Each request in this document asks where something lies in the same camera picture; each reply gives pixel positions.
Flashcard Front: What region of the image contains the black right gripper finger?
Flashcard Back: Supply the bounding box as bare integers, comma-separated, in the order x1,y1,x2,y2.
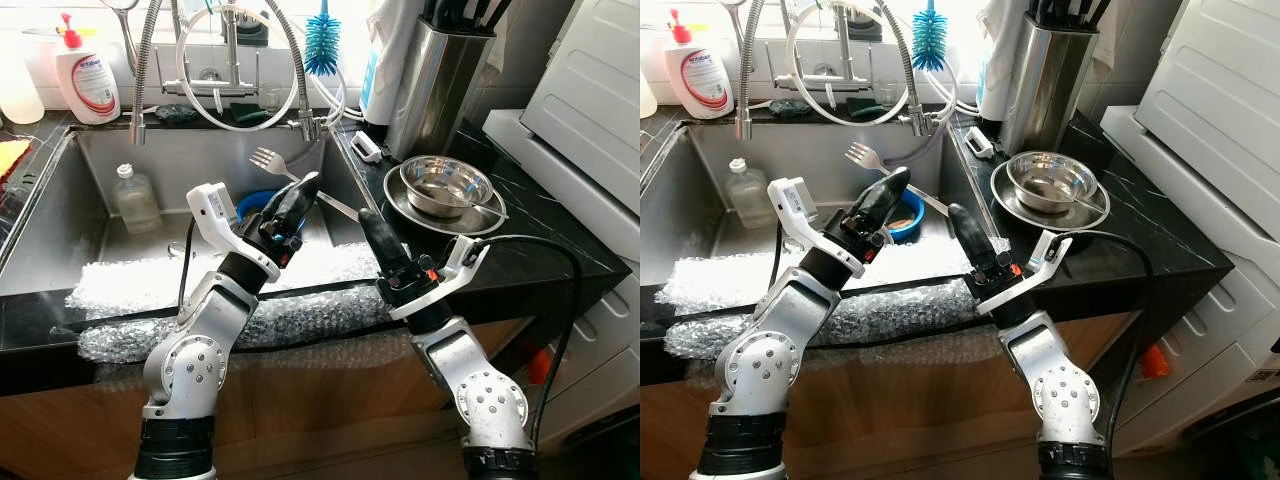
955,203,1001,265
366,208,413,271
948,204,987,273
360,209,399,279

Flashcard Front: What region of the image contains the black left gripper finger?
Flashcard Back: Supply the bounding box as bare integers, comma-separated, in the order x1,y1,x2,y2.
285,176,323,235
848,168,907,227
868,170,913,233
266,172,319,227

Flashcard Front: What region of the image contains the steel fork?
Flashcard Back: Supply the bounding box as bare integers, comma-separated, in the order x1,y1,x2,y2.
845,142,951,216
250,147,361,219

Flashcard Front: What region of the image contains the large steel plate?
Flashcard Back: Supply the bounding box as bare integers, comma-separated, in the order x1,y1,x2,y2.
990,155,1111,233
383,160,509,238

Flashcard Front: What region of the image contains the steel bowl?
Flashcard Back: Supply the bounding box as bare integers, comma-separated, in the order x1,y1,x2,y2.
1007,150,1099,214
400,155,496,219

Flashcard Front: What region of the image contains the steel kitchen sink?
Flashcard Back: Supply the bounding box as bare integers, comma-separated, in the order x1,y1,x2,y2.
0,125,386,301
640,120,986,301

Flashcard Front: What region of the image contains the blue bowl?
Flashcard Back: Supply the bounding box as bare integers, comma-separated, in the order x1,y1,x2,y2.
235,190,286,241
885,185,926,244

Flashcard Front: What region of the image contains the bubble wrap sheet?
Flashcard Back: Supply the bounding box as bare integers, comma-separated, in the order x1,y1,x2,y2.
65,240,441,386
655,235,1011,376

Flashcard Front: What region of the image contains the clear glass bottle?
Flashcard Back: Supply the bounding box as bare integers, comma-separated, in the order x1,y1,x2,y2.
112,163,163,234
725,157,773,229

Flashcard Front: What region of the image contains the chrome faucet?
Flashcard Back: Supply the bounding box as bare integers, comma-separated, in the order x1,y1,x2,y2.
160,10,266,101
770,10,871,96

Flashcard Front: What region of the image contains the blue bottle brush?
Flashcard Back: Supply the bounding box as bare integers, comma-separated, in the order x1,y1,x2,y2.
912,0,949,73
305,0,343,79

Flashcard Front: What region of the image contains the wooden cabinet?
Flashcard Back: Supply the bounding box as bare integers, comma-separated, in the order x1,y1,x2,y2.
640,315,1141,480
0,320,531,480

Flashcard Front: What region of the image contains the steel knife block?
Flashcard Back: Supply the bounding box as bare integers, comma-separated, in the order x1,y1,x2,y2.
1000,0,1101,156
385,0,498,161

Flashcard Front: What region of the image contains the white bottle blue label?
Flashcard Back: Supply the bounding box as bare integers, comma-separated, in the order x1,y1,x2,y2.
360,0,426,126
975,0,1036,121

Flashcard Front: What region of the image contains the thin chrome gooseneck tap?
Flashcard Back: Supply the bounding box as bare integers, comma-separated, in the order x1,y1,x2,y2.
105,0,141,76
720,0,751,71

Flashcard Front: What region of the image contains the white soap bottle red pump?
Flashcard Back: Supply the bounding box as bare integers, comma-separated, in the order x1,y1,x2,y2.
55,12,121,126
665,8,736,121

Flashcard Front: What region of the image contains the white appliance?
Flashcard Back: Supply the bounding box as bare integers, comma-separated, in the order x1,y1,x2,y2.
483,0,641,431
1100,0,1280,456

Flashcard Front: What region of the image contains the yellow cloth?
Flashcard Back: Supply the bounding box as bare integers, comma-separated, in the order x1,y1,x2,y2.
0,138,33,181

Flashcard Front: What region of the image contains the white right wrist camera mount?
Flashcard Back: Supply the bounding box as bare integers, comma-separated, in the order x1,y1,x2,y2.
388,235,491,321
975,228,1073,316

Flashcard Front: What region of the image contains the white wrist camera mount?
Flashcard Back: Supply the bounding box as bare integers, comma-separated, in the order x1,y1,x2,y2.
767,177,866,279
187,183,284,281
975,228,1073,316
388,235,491,321

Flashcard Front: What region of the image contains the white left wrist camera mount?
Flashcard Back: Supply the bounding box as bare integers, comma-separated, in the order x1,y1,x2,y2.
767,177,866,279
187,183,284,281

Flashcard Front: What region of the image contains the white looped hose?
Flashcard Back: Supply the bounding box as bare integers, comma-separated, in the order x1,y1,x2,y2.
785,5,956,126
178,5,346,131

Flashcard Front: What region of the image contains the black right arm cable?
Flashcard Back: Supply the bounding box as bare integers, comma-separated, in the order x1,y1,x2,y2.
470,235,586,451
1065,228,1156,451

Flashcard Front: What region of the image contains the flexible metal faucet hose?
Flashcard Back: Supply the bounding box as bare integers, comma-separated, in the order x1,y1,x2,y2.
128,0,326,146
738,0,931,141

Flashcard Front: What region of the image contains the black wire dish rack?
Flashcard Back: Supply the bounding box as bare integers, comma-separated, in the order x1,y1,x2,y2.
0,130,71,251

